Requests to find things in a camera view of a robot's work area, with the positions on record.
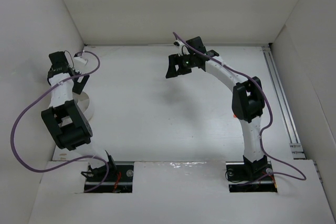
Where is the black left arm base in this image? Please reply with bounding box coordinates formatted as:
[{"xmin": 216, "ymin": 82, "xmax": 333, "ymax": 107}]
[{"xmin": 81, "ymin": 162, "xmax": 134, "ymax": 194}]

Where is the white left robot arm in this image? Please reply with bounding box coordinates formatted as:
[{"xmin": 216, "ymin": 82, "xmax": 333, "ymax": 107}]
[{"xmin": 41, "ymin": 51, "xmax": 117, "ymax": 178}]

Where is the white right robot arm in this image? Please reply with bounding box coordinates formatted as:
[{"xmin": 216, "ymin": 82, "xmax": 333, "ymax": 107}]
[{"xmin": 165, "ymin": 36, "xmax": 267, "ymax": 182}]

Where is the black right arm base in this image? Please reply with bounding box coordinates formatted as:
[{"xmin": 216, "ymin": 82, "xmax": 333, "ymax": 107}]
[{"xmin": 225, "ymin": 162, "xmax": 278, "ymax": 193}]

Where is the white divided round container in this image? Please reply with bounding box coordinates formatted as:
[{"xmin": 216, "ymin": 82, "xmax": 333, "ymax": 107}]
[{"xmin": 72, "ymin": 91, "xmax": 94, "ymax": 121}]

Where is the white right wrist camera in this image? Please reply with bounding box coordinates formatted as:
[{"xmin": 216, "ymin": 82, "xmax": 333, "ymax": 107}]
[{"xmin": 173, "ymin": 39, "xmax": 187, "ymax": 56}]

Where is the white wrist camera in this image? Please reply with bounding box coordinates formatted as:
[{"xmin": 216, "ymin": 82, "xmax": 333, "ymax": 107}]
[
  {"xmin": 73, "ymin": 56, "xmax": 88, "ymax": 66},
  {"xmin": 173, "ymin": 39, "xmax": 187, "ymax": 56}
]

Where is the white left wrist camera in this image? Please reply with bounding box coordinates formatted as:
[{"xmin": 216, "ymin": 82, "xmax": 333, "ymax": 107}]
[{"xmin": 73, "ymin": 56, "xmax": 88, "ymax": 66}]

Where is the aluminium rail at table edge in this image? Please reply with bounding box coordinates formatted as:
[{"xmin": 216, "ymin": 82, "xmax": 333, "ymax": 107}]
[{"xmin": 261, "ymin": 45, "xmax": 307, "ymax": 159}]

